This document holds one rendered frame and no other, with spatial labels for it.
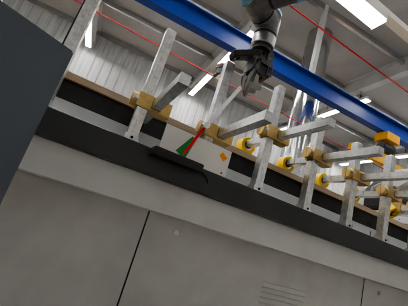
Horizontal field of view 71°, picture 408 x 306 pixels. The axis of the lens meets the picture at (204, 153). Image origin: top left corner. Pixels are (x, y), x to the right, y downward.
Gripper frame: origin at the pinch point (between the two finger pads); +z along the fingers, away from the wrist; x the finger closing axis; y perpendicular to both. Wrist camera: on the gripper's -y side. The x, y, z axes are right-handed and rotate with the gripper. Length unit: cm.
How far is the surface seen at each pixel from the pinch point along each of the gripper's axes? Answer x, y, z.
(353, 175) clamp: 5, 67, 7
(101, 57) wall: 732, -97, -326
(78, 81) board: 26, -52, 13
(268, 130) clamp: 4.8, 17.1, 6.6
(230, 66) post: 6.1, -5.5, -10.7
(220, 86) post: 6.1, -7.1, -1.0
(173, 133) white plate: 5.3, -18.1, 22.9
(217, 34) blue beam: 269, 65, -229
